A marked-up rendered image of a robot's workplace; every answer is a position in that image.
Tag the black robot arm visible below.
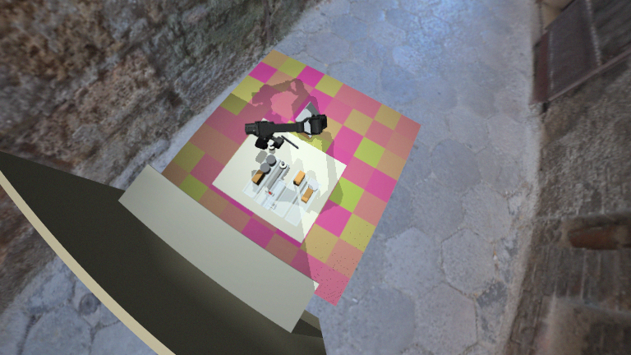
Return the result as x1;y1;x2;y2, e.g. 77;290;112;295
245;114;327;150

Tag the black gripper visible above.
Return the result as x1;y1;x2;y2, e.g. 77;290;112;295
266;134;284;149

